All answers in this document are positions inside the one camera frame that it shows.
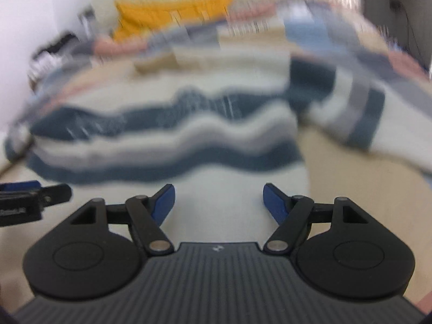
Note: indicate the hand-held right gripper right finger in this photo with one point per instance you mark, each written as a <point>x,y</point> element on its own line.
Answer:
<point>274,204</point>

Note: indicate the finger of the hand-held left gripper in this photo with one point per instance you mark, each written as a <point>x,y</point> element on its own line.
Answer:
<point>55,194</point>
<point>20,186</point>

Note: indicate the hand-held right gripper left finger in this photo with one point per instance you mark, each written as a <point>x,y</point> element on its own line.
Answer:
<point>164,206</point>

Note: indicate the cream and blue striped sweater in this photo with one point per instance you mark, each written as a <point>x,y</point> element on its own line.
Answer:
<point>202,135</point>

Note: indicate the patchwork blanket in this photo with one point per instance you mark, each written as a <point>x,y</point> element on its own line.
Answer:
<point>354,189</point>

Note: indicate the white ruffled cloth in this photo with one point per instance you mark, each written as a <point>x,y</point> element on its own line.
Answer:
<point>45,65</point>

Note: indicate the dark cloth pile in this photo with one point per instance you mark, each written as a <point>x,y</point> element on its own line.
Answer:
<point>57,45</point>

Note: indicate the pink and grey bolster pillow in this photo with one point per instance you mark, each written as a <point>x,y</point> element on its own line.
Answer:
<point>111,45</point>

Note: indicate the yellow pillow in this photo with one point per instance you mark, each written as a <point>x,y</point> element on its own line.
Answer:
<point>162,15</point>

